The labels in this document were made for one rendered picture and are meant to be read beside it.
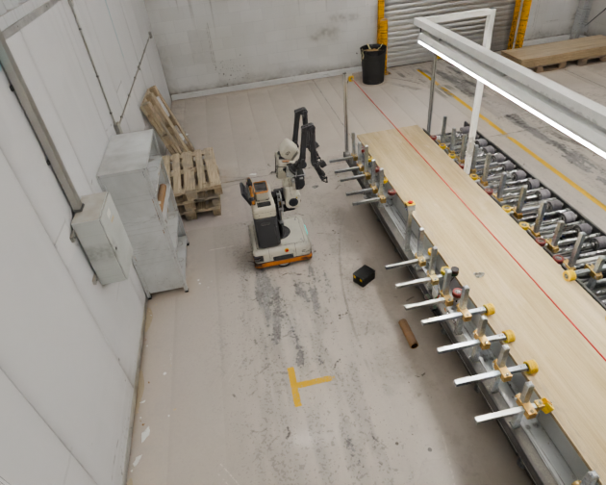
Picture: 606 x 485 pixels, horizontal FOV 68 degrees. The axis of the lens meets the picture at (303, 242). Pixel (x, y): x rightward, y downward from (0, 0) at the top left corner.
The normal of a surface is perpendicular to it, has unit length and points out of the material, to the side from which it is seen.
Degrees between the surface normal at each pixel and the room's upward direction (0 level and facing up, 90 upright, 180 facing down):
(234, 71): 90
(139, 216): 90
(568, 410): 0
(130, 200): 90
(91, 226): 90
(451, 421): 0
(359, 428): 0
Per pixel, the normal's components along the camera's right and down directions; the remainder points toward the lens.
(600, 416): -0.09, -0.78
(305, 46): 0.19, 0.59
